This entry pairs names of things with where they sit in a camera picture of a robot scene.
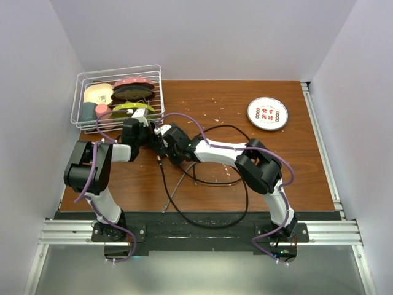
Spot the yellow green dotted plate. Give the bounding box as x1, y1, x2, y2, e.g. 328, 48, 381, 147
111, 103, 155, 119

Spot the white wire dish rack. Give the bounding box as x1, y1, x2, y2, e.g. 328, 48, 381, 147
71, 65, 165, 134

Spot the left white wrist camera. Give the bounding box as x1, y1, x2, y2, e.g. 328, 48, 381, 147
131, 108, 149, 124

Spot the white round printed plate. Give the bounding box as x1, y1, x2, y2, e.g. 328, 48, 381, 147
247, 97, 289, 131

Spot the pink cup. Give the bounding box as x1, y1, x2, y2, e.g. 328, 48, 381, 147
95, 104, 114, 130

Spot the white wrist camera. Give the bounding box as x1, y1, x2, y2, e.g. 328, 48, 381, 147
154, 124, 172, 136
131, 108, 149, 124

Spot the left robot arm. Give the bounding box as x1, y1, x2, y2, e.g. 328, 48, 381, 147
63, 118, 160, 242

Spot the beige square plate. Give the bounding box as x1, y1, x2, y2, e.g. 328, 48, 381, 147
84, 83, 114, 106

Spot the red dotted plate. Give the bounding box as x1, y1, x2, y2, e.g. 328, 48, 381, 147
112, 77, 155, 90

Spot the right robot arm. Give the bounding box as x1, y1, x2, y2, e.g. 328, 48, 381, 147
154, 124, 297, 242

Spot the grey ethernet cable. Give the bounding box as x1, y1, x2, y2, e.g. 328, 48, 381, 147
161, 162, 197, 213

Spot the long black ethernet cable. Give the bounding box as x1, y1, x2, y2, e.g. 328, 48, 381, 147
156, 124, 255, 229

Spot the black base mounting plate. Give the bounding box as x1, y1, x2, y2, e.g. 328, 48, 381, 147
91, 211, 310, 258

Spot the aluminium frame rail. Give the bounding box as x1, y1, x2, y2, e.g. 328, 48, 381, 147
25, 80, 374, 294

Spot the dark grey cup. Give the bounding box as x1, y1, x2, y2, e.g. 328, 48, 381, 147
79, 102, 97, 123

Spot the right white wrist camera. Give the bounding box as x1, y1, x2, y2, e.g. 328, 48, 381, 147
154, 124, 172, 136

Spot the dark brown round plate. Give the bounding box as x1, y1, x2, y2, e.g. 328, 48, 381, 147
112, 86, 156, 101

